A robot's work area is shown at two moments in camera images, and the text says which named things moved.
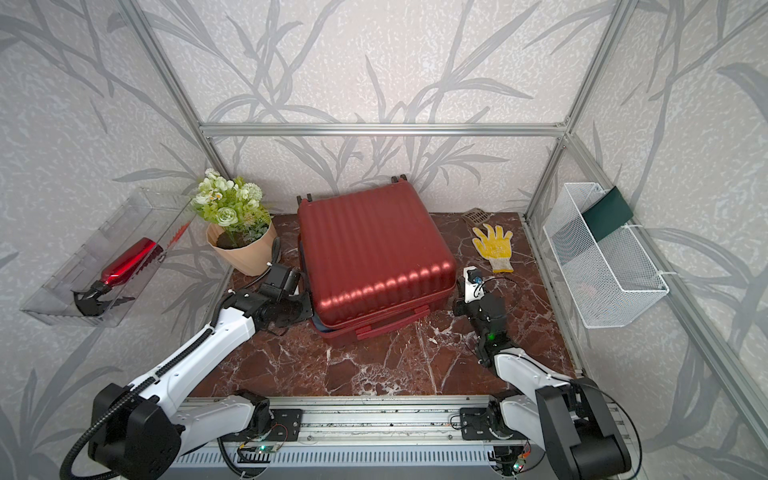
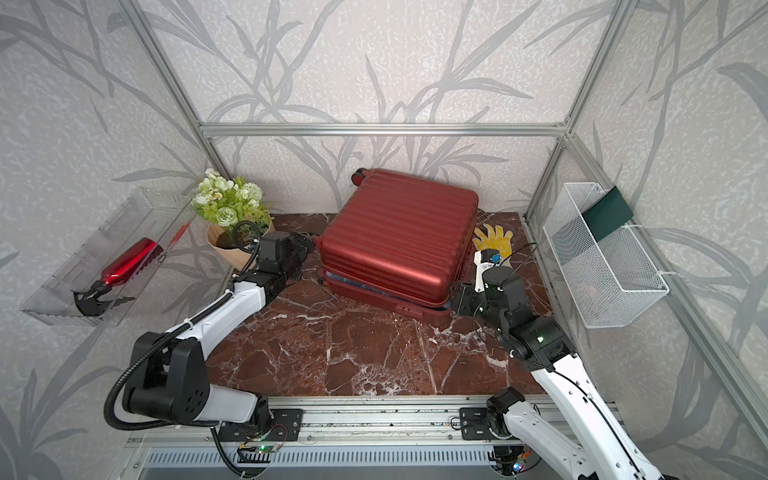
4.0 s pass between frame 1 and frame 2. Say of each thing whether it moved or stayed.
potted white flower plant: stayed
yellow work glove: stayed
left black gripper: moved
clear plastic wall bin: stayed
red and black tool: stayed
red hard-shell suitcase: moved
